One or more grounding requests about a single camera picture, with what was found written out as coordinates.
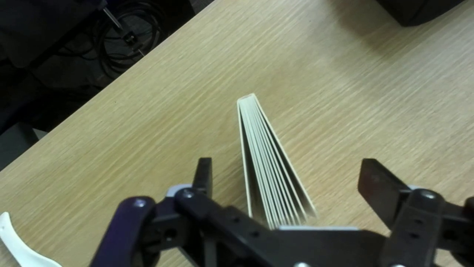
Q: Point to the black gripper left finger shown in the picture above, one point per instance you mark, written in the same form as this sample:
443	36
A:
197	227

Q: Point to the white red box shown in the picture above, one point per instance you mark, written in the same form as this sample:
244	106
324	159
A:
266	168

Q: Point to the white ceramic spoon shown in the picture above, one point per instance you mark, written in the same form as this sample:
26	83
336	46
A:
15	242

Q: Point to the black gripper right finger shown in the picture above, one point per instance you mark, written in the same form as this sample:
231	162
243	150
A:
419	223

